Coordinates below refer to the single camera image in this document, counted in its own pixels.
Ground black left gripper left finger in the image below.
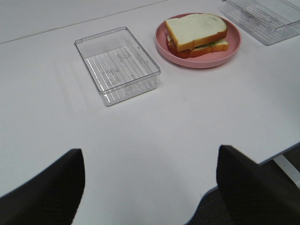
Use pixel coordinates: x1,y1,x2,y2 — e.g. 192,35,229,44
0,149,85,225

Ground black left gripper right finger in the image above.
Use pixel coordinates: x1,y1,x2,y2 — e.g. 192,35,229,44
217,145,300,225

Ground bread slice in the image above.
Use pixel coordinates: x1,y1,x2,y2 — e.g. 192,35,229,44
165,14,227,52
167,43,229,59

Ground green lettuce leaf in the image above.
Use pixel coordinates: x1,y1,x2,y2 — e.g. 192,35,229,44
166,32,223,49

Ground pink round plate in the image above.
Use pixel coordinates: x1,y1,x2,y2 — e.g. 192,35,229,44
155,18,241,69

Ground clear plastic left tray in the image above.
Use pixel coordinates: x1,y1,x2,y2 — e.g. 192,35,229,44
74,26,161,106

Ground clear plastic tray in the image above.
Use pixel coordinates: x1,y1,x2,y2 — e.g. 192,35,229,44
220,0,300,45
74,26,161,106

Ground clear plastic right tray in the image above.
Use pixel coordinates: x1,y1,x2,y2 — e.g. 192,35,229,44
220,0,300,45

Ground white table frame leg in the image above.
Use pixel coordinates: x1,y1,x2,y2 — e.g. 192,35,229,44
273,155,300,187

